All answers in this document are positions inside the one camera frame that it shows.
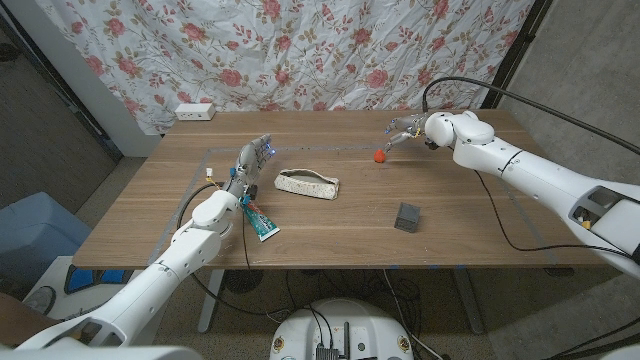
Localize white power strip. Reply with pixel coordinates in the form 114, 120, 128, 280
174, 102, 217, 122

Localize white board blue print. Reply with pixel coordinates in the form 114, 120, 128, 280
22, 255, 139, 321

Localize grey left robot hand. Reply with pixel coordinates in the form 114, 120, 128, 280
223, 133, 276, 199

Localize thin black left arm wire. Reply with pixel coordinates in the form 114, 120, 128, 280
240, 212, 252, 274

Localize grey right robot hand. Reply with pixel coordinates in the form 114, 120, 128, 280
382, 112, 431, 155

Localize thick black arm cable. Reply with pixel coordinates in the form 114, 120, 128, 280
177, 182, 296, 319
421, 75, 640, 156

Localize black backdrop stand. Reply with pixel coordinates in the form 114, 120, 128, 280
480, 0, 554, 110

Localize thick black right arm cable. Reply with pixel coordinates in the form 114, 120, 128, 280
421, 75, 640, 156

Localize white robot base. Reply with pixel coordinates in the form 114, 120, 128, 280
269, 298, 415, 360

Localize white table leg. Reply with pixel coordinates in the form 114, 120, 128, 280
452, 267, 486, 335
197, 268, 226, 335

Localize person leg brown trousers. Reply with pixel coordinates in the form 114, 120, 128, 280
0, 292, 56, 346

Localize white floor cable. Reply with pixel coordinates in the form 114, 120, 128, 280
382, 269, 444, 360

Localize cream patterned pen bag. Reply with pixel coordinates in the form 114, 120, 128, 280
273, 168, 341, 201

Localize white robot torso edge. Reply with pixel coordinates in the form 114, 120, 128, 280
0, 344, 204, 360

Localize gray block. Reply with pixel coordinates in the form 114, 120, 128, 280
393, 201, 422, 234

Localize black round fan base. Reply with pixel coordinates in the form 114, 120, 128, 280
223, 269, 265, 295

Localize floral rose backdrop cloth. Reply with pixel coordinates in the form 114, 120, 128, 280
34, 0, 536, 136

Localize green red toothpaste tube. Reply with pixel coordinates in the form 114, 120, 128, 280
238, 195, 281, 243

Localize blue plastic bin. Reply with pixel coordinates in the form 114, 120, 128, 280
0, 192, 94, 284

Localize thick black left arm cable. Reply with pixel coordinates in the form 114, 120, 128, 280
177, 182, 296, 319

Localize grey sneaker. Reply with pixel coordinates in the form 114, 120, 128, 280
22, 285, 57, 317

